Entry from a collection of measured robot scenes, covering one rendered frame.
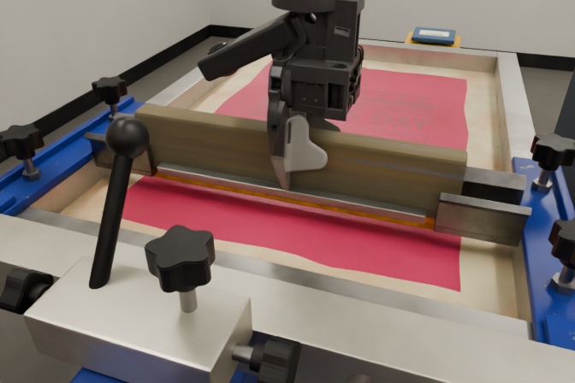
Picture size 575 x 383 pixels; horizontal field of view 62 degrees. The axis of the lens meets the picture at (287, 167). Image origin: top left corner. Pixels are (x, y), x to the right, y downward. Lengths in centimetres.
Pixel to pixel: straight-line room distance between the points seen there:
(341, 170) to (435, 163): 10
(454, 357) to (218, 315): 15
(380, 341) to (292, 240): 23
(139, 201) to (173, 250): 36
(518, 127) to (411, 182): 29
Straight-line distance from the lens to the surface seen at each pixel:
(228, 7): 469
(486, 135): 81
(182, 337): 29
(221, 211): 59
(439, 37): 125
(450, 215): 52
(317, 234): 55
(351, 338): 34
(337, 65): 47
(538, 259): 50
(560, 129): 131
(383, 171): 52
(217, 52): 51
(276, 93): 47
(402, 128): 79
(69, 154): 66
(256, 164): 56
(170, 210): 60
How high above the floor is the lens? 130
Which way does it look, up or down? 31 degrees down
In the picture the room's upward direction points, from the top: straight up
